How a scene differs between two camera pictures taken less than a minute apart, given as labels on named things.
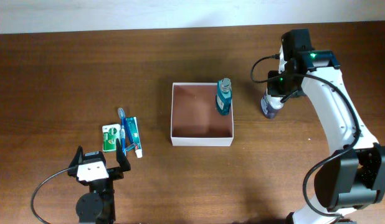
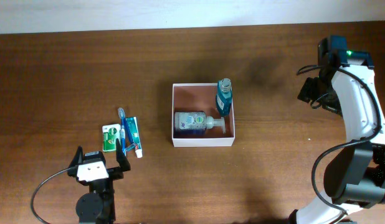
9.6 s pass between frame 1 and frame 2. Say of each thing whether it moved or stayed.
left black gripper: stayed
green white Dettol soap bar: stayed
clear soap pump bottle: moved
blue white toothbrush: stayed
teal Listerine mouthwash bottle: stayed
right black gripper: moved
